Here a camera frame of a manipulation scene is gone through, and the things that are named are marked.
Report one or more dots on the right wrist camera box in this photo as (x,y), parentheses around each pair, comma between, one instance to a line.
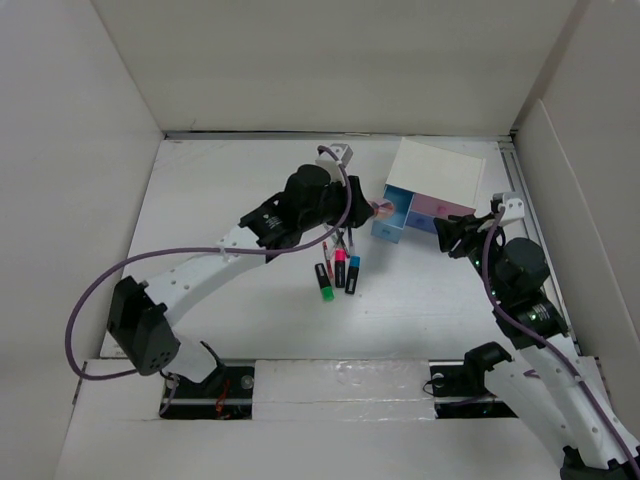
(509,207)

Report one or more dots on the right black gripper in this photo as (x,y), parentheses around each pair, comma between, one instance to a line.
(465,227)

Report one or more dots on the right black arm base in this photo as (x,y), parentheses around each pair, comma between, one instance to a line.
(458,386)

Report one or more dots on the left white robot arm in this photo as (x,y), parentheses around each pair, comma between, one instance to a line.
(143,315)

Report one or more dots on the pink highlighter marker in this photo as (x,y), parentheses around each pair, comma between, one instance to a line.
(340,268)

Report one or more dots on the right aluminium rail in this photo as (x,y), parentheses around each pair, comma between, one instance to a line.
(533,229)

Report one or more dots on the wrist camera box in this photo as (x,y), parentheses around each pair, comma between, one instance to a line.
(333,156)
(509,207)

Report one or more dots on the blue highlighter marker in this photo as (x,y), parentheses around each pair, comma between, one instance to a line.
(352,275)

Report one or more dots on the red pen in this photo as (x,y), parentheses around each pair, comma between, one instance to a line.
(327,260)

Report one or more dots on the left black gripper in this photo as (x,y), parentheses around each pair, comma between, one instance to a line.
(358,209)

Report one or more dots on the pink drawer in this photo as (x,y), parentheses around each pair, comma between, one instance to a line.
(436,207)

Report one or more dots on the green highlighter marker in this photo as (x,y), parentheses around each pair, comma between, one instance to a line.
(324,282)

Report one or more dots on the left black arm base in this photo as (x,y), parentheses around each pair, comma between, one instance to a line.
(226,394)

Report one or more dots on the back aluminium rail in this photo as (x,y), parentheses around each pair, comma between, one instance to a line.
(278,135)

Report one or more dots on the white drawer cabinet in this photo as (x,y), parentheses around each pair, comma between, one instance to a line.
(436,172)

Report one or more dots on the aluminium rail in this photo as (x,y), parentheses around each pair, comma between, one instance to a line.
(533,229)
(278,135)

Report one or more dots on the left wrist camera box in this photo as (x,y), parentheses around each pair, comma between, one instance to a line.
(333,156)

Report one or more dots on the purple blue drawer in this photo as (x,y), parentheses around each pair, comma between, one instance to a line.
(420,221)

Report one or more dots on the light blue drawer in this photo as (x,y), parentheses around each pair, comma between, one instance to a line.
(391,230)

